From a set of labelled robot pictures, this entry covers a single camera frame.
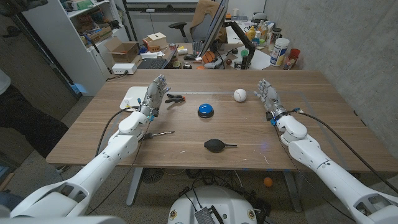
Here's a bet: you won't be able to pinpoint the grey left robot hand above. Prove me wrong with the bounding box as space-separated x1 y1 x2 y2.
141 74 171 118

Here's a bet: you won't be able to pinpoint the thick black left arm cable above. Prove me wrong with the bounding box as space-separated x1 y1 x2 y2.
95 105 142 158

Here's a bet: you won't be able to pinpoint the white shelf unit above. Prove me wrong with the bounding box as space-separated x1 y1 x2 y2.
23 0 130 96

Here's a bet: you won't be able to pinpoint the open cardboard box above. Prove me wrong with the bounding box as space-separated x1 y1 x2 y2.
104 36 140 64

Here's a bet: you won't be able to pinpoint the black rubber air blower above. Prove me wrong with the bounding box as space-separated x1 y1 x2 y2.
203 138 238 153

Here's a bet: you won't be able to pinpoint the grey keyboard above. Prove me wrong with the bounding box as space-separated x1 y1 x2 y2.
192 40 205 57

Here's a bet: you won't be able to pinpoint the office chair with brown jacket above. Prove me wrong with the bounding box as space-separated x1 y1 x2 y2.
168 0 228 44

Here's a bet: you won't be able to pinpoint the red snack container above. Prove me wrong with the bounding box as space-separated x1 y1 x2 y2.
282 48 301 70

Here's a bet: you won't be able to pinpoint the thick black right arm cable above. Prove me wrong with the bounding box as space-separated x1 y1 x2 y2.
294 108 398 193

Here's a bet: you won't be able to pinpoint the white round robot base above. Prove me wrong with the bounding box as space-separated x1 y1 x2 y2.
167 185 258 224

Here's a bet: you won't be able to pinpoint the whiteboard on black stand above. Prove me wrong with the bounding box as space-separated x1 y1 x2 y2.
122 0 201 43

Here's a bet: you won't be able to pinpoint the black lidded jar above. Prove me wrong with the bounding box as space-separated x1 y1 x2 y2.
269 27 282 52

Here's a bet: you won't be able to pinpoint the small wooden box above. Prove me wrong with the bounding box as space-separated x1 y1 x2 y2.
142 32 169 53

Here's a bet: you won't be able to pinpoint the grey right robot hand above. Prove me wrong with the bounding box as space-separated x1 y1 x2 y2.
253 78 289 121

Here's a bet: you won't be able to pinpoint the open laptop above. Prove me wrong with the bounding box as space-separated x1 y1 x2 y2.
137 45 180 70

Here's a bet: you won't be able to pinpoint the blue black handled screwdriver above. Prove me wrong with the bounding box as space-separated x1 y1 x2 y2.
143 131 175 140

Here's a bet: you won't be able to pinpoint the small orange basketball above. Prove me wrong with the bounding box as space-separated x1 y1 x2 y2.
201 50 216 64

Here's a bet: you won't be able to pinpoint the black round fan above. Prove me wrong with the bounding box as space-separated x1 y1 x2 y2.
141 168 165 184

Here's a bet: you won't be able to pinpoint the white rectangular power box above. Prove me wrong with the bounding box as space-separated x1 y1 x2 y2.
111 63 137 75

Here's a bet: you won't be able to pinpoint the white square plate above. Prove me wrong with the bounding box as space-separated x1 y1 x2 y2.
119 86 150 110

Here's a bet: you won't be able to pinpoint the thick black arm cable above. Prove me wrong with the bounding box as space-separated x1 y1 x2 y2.
294 108 398 193
95 105 142 158

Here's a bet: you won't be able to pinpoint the black clamp orange tips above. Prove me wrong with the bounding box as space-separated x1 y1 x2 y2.
164 93 187 105

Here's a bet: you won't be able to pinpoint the grey table leg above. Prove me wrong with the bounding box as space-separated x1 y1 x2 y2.
282 170 303 213
126 167 144 207

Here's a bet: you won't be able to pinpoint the blue plastic item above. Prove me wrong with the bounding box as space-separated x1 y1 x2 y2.
71 83 90 96

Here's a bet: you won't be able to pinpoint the blue push button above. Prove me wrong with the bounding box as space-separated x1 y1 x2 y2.
197 103 215 119

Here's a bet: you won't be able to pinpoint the white wipes canister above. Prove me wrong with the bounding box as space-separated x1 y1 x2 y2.
269 37 290 67

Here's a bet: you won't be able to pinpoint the white baseball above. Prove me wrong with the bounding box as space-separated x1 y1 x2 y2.
233 88 248 103

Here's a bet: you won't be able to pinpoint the flat computer monitor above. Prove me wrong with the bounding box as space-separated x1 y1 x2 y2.
196 0 230 60

